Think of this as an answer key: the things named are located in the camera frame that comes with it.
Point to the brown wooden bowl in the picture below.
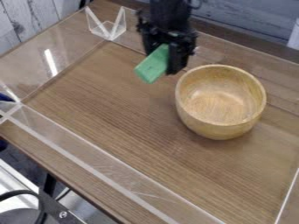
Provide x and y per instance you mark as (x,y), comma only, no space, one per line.
(221,100)

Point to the clear acrylic tray wall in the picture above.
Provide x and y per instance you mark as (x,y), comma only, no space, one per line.
(106,133)

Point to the green rectangular block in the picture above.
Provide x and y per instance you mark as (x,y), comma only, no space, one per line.
(153,67)

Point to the black table leg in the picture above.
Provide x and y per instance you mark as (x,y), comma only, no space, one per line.
(50,185)

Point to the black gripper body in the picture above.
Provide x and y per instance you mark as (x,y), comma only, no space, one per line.
(169,16)

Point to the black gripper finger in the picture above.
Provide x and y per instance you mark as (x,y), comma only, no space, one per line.
(153,40)
(178,58)

